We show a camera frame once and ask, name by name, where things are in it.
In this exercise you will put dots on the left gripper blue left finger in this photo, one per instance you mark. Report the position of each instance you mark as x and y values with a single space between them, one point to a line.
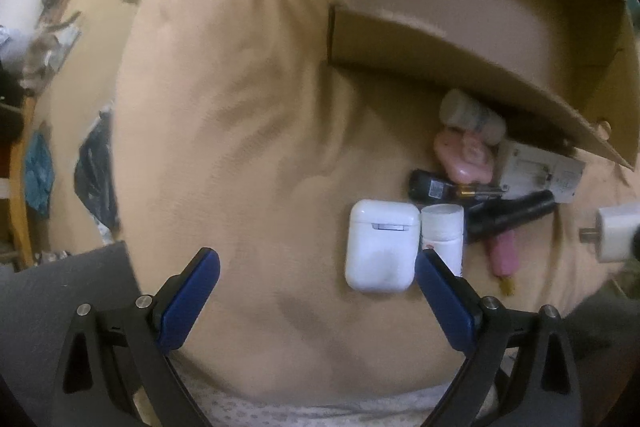
110 355

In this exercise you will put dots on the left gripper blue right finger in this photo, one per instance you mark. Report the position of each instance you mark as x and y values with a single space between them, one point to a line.
519 368

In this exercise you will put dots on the white power adapter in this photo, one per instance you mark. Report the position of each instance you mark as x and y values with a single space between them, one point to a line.
615 235

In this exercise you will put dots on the black flashlight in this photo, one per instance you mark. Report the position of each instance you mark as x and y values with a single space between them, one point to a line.
496 216

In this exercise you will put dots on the black gold AA battery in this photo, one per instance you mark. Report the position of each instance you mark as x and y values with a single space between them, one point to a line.
479 191

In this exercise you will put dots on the white earbuds case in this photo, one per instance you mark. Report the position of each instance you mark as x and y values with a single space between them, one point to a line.
383 241

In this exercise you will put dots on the white rectangular electronic device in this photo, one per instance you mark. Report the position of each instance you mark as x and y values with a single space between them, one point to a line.
522 169

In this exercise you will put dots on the black rectangular device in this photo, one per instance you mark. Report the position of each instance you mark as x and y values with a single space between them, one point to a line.
425 188

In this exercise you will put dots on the pink flower-shaped case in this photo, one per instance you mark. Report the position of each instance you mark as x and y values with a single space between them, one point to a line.
465 157

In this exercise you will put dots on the white labelled pill bottle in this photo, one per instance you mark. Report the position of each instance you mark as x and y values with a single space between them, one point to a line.
459 111

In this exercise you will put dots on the dark blue bag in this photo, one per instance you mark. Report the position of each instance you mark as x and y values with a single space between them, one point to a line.
93 173

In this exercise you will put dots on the blue cloth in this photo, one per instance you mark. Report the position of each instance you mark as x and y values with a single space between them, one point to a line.
38 175

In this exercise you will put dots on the beige bed sheet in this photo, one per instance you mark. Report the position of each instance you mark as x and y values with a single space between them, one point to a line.
233 130

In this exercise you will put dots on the brown cardboard box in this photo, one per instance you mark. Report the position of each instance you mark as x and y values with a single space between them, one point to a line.
572 62

